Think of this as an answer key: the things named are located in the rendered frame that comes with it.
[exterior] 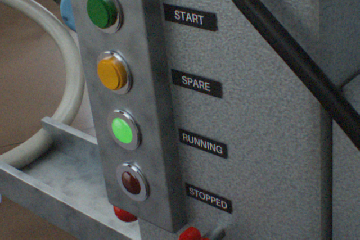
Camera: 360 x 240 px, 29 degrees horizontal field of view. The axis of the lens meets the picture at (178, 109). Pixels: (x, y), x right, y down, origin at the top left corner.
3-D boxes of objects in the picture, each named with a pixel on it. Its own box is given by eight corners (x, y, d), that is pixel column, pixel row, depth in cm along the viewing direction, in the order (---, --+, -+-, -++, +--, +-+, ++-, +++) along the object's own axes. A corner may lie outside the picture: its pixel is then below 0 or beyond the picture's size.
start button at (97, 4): (122, 27, 51) (117, -6, 50) (112, 32, 51) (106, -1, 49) (98, 21, 53) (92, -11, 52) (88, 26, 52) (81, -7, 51)
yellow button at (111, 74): (131, 89, 54) (127, 58, 53) (122, 95, 53) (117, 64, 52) (108, 81, 55) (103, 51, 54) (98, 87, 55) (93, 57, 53)
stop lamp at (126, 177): (151, 193, 59) (147, 170, 58) (139, 202, 58) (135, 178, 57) (130, 184, 60) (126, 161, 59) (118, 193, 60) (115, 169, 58)
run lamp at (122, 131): (143, 142, 56) (139, 116, 55) (130, 150, 56) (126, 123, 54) (121, 134, 58) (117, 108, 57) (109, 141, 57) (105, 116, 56)
